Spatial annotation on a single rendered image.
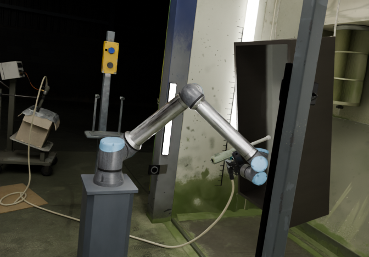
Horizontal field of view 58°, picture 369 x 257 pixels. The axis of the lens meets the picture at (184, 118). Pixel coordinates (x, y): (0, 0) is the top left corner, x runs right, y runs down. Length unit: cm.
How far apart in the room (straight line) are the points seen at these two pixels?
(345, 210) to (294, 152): 225
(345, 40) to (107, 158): 238
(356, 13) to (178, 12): 152
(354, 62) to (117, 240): 251
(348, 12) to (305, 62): 241
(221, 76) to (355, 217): 163
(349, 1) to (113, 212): 262
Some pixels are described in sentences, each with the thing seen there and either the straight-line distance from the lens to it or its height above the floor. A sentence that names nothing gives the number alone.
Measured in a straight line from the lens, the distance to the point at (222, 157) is 229.
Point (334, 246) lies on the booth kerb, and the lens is 318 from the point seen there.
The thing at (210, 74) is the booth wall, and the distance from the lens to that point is 301.
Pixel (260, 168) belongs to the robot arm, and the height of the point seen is 90.
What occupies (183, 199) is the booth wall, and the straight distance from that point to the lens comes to 318.
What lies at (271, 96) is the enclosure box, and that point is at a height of 127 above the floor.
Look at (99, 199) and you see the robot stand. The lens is 206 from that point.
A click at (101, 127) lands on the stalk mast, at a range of 297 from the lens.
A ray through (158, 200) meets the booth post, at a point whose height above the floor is 22.
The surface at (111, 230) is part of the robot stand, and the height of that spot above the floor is 38.
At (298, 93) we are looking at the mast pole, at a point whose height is 135.
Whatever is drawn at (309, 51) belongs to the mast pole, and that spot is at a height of 147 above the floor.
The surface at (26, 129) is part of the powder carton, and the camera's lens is 415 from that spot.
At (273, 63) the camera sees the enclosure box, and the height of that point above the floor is 153.
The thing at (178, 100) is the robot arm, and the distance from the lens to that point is 207.
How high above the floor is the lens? 137
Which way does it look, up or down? 8 degrees down
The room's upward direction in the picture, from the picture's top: 7 degrees clockwise
